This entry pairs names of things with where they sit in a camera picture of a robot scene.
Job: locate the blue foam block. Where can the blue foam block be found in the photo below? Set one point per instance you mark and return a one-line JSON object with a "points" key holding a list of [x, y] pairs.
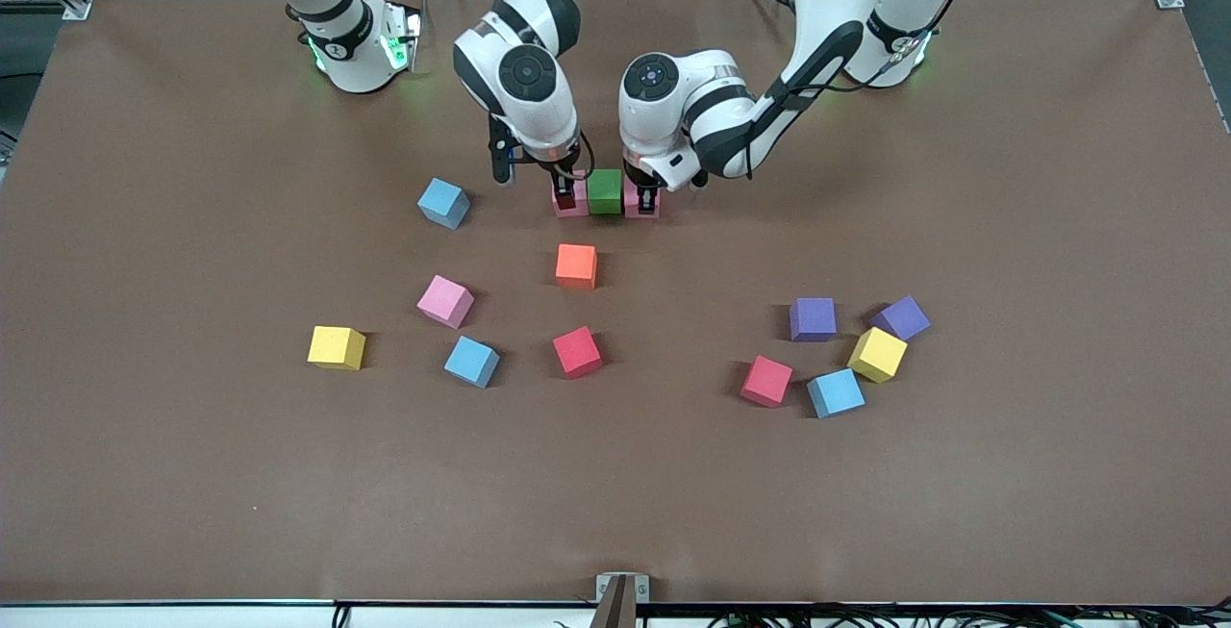
{"points": [[442, 200], [835, 392], [471, 361]]}

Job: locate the red foam block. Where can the red foam block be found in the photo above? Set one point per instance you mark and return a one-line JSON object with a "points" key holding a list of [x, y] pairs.
{"points": [[577, 352], [766, 381]]}

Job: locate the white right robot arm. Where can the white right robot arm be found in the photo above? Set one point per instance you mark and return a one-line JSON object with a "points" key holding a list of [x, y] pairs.
{"points": [[524, 80]]}

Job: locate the purple foam block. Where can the purple foam block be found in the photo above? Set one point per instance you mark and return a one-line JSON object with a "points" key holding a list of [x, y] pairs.
{"points": [[900, 317], [813, 318]]}

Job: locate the metal bracket at table edge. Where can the metal bracket at table edge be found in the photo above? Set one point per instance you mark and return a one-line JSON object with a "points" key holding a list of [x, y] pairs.
{"points": [[603, 582]]}

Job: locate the yellow foam block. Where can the yellow foam block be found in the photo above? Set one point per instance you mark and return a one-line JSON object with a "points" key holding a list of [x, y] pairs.
{"points": [[877, 354], [336, 347]]}

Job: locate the pink foam block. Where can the pink foam block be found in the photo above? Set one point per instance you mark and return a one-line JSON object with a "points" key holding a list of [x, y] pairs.
{"points": [[583, 205], [445, 301], [629, 201]]}

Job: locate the green foam block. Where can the green foam block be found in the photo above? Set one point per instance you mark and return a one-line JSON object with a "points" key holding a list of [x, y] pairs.
{"points": [[604, 193]]}

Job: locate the orange foam block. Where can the orange foam block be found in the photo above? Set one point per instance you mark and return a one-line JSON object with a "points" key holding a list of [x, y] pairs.
{"points": [[576, 265]]}

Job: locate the brown table mat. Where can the brown table mat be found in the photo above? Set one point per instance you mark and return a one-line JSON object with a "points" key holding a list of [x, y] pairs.
{"points": [[615, 474]]}

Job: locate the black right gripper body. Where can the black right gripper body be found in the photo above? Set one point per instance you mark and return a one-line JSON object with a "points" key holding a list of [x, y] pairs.
{"points": [[561, 170]]}

